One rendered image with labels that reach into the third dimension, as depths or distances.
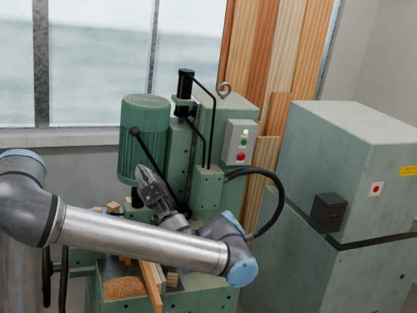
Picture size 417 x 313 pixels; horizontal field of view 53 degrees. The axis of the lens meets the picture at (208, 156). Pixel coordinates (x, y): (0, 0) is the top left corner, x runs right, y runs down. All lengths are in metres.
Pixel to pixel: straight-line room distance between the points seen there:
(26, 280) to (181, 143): 0.69
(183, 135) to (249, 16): 1.64
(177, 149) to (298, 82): 1.96
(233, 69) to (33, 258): 2.18
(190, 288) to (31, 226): 0.95
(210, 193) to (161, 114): 0.33
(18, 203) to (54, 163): 2.12
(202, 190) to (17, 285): 0.67
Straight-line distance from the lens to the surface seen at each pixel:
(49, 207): 0.92
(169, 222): 1.24
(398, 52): 3.69
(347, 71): 3.85
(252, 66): 3.13
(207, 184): 1.50
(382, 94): 3.75
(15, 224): 0.93
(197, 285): 1.76
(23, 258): 1.15
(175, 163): 1.56
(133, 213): 1.66
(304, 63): 3.35
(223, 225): 1.20
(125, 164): 1.53
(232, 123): 1.47
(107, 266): 1.66
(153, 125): 1.46
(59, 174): 3.08
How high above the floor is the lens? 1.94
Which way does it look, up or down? 23 degrees down
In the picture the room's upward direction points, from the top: 9 degrees clockwise
